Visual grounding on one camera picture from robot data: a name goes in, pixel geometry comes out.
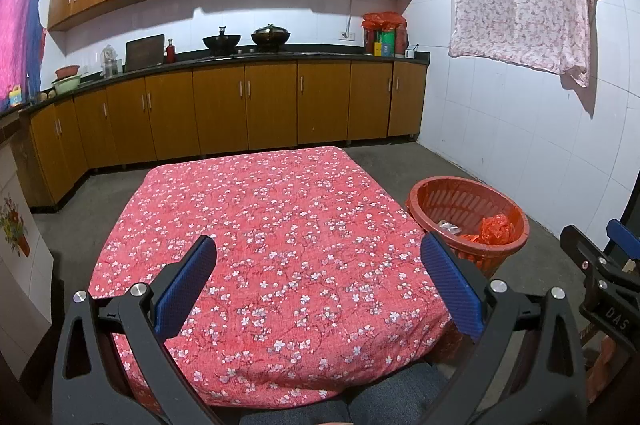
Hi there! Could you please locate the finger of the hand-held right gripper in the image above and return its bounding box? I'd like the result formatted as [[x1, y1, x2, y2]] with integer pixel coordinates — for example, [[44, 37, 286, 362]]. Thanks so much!
[[606, 218, 640, 268], [559, 225, 640, 298]]

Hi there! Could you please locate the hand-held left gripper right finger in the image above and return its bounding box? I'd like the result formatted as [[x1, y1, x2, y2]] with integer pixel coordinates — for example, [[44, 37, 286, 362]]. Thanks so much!
[[420, 232, 587, 425]]

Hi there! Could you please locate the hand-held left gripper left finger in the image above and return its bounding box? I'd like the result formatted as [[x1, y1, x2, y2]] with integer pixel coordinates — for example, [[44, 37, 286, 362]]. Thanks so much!
[[51, 234, 226, 425]]

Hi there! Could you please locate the red plastic slotted basket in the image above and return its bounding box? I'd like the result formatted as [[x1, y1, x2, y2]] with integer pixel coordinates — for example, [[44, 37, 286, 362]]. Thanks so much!
[[406, 176, 530, 278]]

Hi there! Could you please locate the red floral tablecloth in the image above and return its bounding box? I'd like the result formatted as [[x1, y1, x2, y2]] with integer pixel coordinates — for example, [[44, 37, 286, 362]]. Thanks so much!
[[89, 146, 463, 408]]

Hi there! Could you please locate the person's right leg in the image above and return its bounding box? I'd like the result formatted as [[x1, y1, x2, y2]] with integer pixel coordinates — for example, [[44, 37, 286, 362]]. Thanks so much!
[[349, 362, 446, 425]]

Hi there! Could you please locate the person's leg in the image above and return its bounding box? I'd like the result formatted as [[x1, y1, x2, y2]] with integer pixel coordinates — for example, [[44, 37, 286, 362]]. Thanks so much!
[[349, 362, 446, 425], [240, 397, 352, 425]]

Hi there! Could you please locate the white panel with flower picture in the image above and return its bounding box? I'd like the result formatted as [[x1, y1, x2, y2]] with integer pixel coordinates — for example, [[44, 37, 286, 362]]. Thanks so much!
[[0, 140, 55, 378]]

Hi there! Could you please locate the person's left leg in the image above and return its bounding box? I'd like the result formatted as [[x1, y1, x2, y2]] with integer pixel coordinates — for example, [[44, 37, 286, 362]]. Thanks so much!
[[240, 397, 352, 425]]

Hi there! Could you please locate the wooden base cabinet row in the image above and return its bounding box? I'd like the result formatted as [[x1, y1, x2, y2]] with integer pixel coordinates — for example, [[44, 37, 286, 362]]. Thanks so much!
[[27, 59, 428, 208]]

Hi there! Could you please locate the black kitchen countertop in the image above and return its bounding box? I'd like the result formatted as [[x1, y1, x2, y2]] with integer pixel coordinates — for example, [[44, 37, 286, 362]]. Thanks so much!
[[0, 45, 431, 118]]

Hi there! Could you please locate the glass jar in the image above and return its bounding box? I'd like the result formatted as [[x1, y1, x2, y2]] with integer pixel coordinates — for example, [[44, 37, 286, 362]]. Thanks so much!
[[101, 44, 121, 78]]

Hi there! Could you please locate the dark cutting board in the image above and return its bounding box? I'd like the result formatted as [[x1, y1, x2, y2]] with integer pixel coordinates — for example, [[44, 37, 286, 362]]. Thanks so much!
[[124, 34, 166, 72]]

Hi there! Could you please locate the black wok with lid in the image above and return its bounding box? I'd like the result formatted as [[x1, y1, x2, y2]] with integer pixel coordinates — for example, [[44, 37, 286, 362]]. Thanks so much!
[[251, 24, 291, 51]]

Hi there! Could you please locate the red bag with goods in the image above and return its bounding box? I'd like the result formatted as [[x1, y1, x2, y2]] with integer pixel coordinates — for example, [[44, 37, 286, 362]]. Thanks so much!
[[362, 12, 407, 56]]

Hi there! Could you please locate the pink and blue hanging cloth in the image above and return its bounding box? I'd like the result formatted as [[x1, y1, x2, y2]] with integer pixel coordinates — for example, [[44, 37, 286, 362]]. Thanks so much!
[[0, 0, 47, 111]]

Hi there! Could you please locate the white power cable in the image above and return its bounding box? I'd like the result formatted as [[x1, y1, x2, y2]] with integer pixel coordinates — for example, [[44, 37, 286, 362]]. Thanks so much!
[[346, 0, 366, 33]]

